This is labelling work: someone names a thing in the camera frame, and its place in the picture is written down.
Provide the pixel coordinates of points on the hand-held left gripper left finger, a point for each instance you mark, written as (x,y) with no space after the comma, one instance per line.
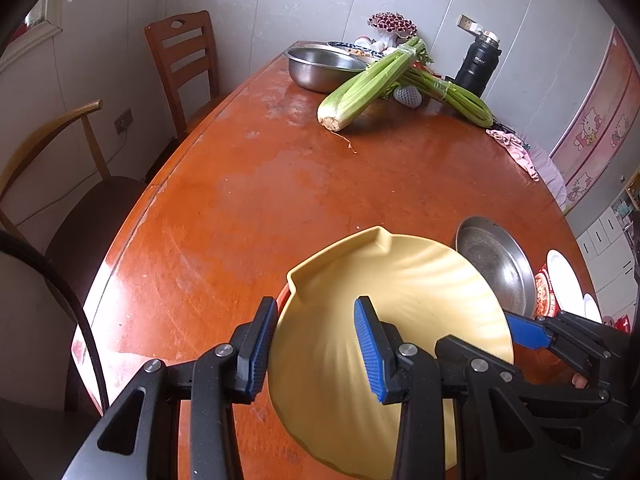
(261,350)

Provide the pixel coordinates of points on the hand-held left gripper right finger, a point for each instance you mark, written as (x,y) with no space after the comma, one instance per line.
(372,350)

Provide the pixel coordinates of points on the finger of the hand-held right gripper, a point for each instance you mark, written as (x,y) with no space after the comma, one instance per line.
(525,332)
(560,393)

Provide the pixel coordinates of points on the round steel plate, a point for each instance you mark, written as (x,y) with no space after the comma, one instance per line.
(492,265)

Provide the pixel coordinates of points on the yellow shell-shaped plate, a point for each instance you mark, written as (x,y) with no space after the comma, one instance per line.
(425,285)

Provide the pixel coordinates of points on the person's right hand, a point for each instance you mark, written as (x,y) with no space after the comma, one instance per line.
(580,381)

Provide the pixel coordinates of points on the small white plate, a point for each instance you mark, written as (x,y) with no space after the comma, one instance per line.
(592,307)

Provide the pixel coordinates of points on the white shelf cabinet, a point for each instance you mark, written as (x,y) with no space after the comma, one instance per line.
(607,240)

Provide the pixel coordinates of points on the pale pink garment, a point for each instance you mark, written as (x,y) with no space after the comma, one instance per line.
(547,175)

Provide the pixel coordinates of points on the pink cloth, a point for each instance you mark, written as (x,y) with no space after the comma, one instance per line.
(515,152)

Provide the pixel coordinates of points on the pink cartoon sliding door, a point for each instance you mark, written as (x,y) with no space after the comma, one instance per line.
(600,130)

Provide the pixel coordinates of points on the curved-back chair with dark seat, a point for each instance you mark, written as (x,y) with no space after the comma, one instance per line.
(90,210)

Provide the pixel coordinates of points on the slim wrapped celery bunch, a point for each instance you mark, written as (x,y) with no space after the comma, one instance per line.
(450,94)

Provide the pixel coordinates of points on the fruit in foam net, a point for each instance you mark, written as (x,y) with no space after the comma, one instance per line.
(407,96)

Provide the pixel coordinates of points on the thick celery bunch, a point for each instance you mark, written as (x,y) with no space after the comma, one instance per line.
(360,92)

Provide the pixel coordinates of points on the black thermos bottle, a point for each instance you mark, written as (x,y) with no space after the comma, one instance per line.
(475,67)

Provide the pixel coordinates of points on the steel bowl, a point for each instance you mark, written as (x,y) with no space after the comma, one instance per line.
(315,67)

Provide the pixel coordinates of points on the brown wooden slat chair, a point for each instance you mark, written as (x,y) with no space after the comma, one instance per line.
(185,60)

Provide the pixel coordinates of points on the blue patterned bowl with food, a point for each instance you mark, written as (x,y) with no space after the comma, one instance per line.
(350,47)

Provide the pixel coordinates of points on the dark red flower bouquet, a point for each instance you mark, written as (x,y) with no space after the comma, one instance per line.
(392,22)

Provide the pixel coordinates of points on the low wall socket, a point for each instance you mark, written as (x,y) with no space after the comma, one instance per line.
(124,121)

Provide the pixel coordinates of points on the wall socket with plug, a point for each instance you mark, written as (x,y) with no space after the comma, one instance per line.
(466,22)

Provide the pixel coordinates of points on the white window frame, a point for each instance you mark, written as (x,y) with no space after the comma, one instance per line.
(35,35)

